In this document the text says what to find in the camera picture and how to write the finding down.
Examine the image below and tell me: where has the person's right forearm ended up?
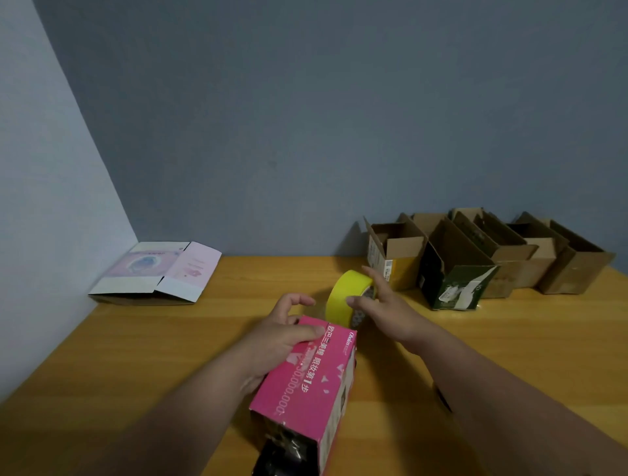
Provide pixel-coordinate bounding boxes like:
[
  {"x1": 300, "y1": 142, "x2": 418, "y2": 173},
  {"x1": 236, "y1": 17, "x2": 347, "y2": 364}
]
[{"x1": 406, "y1": 325, "x2": 628, "y2": 476}]

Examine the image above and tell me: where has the person's left forearm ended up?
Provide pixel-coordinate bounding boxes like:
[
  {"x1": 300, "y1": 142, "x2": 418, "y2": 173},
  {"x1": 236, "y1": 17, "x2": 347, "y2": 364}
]
[{"x1": 86, "y1": 354, "x2": 257, "y2": 476}]

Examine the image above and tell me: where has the brown cardboard box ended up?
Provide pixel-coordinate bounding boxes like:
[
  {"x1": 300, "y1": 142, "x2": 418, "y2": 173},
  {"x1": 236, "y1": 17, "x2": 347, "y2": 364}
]
[
  {"x1": 515, "y1": 212, "x2": 616, "y2": 295},
  {"x1": 507, "y1": 222, "x2": 570, "y2": 290},
  {"x1": 450, "y1": 208, "x2": 539, "y2": 299}
]

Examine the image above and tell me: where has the pink cardboard box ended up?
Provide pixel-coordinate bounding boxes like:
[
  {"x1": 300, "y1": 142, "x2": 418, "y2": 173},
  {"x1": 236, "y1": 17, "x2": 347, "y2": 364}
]
[{"x1": 249, "y1": 315, "x2": 358, "y2": 476}]

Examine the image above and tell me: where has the dark green cardboard box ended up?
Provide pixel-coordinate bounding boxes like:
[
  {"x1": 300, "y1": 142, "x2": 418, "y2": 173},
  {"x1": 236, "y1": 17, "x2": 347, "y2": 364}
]
[{"x1": 418, "y1": 218, "x2": 499, "y2": 311}]

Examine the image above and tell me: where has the flattened pink white carton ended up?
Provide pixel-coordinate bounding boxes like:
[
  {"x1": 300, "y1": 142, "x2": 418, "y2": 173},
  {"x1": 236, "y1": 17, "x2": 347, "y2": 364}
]
[{"x1": 88, "y1": 241, "x2": 222, "y2": 306}]

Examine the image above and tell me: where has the person's right hand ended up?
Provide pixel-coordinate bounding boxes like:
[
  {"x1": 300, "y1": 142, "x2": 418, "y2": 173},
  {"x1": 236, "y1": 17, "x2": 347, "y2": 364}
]
[{"x1": 346, "y1": 266, "x2": 433, "y2": 355}]

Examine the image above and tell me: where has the person's left hand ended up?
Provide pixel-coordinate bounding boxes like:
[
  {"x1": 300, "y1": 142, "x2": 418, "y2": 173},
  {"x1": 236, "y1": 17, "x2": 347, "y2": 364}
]
[{"x1": 235, "y1": 293, "x2": 327, "y2": 396}]

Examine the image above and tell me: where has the brown box with yellow side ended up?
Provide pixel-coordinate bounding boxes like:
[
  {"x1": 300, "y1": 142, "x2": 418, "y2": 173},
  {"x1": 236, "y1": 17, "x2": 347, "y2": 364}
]
[{"x1": 364, "y1": 215, "x2": 428, "y2": 293}]

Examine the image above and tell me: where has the yellow tape roll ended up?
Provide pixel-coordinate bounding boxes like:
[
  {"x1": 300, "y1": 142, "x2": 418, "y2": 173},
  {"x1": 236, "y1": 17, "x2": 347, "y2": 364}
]
[{"x1": 325, "y1": 269, "x2": 377, "y2": 330}]

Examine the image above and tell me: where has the black shiny packet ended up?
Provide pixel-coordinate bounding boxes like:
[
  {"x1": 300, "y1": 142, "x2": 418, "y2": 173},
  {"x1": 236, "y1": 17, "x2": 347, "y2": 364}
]
[{"x1": 257, "y1": 426, "x2": 320, "y2": 476}]

